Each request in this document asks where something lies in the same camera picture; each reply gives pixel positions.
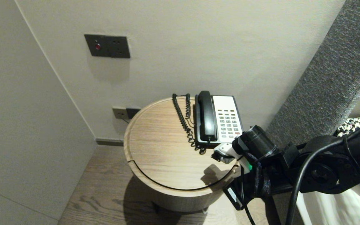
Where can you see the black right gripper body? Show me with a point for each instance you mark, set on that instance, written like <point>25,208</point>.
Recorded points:
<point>256,140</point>

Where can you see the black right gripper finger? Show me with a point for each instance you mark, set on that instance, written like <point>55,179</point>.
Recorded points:
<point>233,198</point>

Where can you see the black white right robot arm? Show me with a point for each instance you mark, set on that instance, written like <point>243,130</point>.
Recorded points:
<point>333,168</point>

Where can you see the black and white desk telephone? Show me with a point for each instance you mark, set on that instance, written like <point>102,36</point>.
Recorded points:
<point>228,104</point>

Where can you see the black telephone handset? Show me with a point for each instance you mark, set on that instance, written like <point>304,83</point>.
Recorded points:
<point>206,115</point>

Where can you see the grey fabric headboard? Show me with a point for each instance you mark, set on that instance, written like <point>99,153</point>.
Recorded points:
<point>323,78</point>

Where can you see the round wooden bedside table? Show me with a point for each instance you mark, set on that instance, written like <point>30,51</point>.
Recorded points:
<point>158,140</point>

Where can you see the houndstooth pillow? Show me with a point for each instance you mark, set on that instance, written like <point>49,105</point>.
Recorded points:
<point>352,126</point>

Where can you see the white bed sheet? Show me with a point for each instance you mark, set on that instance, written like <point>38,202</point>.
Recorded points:
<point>339,209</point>

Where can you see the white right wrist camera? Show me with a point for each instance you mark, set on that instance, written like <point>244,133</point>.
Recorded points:
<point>227,151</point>

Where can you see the dark wall power socket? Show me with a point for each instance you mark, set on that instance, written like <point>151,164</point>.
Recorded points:
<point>133,112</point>

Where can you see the grey wall baseboard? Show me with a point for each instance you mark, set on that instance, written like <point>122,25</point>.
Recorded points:
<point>109,142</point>

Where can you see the beige wall data socket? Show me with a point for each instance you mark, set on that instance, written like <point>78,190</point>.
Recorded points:
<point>119,113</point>

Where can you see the dark wall switch panel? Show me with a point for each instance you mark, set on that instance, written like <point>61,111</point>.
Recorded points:
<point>108,46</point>

